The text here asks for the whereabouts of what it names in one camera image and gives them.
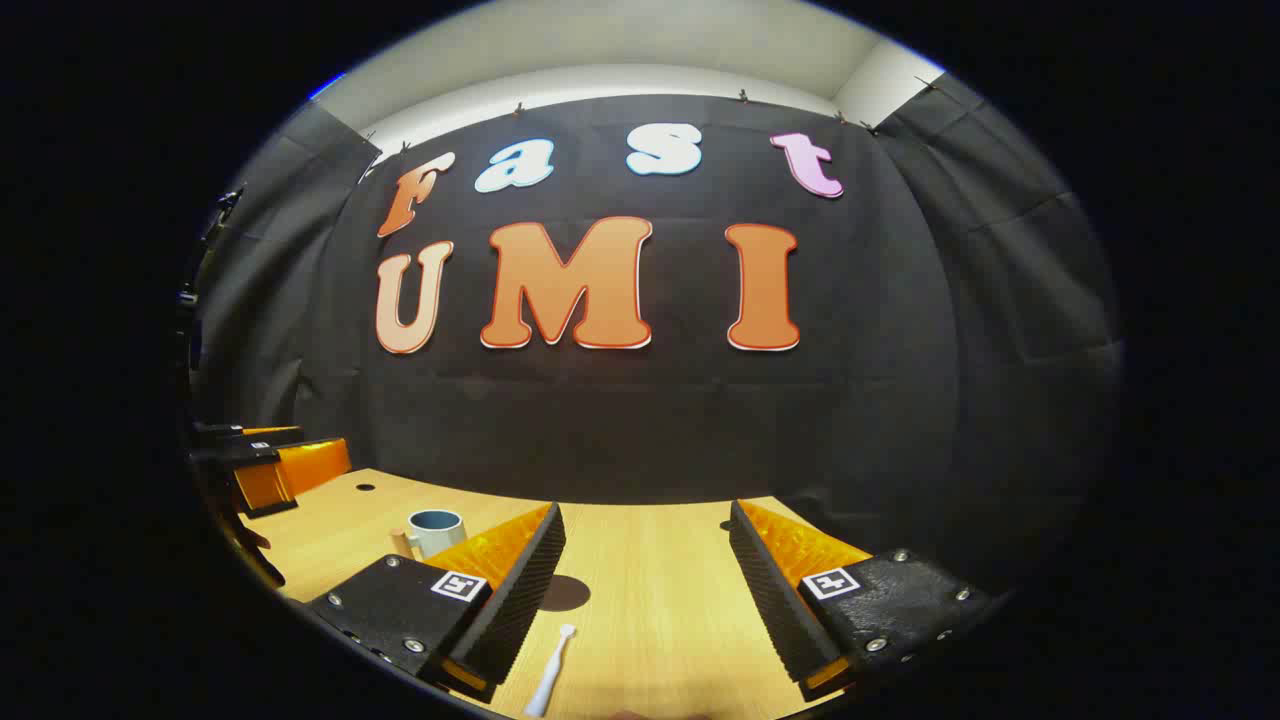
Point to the white toothbrush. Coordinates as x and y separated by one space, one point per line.
548 680

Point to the wooden desktop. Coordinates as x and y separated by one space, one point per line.
650 600

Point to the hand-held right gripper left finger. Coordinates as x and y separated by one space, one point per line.
520 600

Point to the dark brown round coaster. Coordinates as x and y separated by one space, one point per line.
570 593

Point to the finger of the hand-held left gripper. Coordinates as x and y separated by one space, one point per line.
295 475
265 433

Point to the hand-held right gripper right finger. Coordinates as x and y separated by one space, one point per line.
770 600

